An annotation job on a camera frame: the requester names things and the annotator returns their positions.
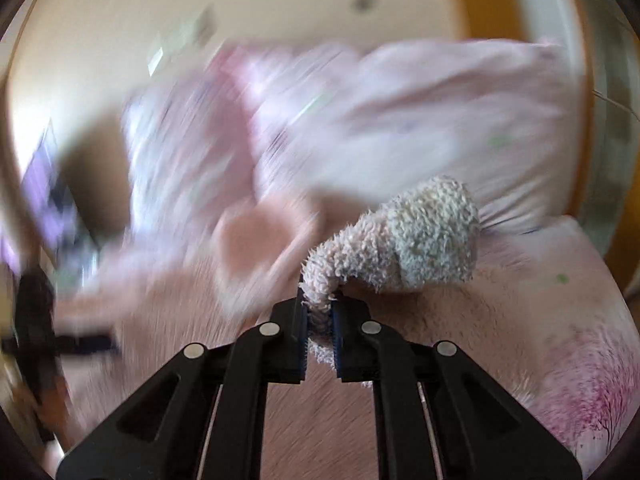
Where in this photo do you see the pink floral pillow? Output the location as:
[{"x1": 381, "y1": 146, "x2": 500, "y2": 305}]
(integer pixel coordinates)
[
  {"x1": 244, "y1": 40, "x2": 575, "y2": 232},
  {"x1": 121, "y1": 41, "x2": 362, "y2": 241}
]

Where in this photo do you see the pink floral pillow right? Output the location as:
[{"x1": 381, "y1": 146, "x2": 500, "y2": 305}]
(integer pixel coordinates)
[{"x1": 244, "y1": 40, "x2": 575, "y2": 232}]

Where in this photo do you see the pink floral pillow left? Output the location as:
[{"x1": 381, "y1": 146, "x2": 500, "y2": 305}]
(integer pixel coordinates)
[{"x1": 121, "y1": 41, "x2": 362, "y2": 241}]

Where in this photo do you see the pink floral bed sheet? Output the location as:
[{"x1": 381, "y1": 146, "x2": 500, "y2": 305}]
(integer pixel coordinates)
[{"x1": 51, "y1": 198, "x2": 639, "y2": 479}]

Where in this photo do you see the white wall switch plate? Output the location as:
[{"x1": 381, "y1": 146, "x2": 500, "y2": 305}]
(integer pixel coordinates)
[{"x1": 146, "y1": 6, "x2": 217, "y2": 77}]

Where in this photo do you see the pink fleece garment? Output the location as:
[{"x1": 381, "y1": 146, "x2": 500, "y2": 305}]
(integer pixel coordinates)
[{"x1": 300, "y1": 177, "x2": 480, "y2": 364}]

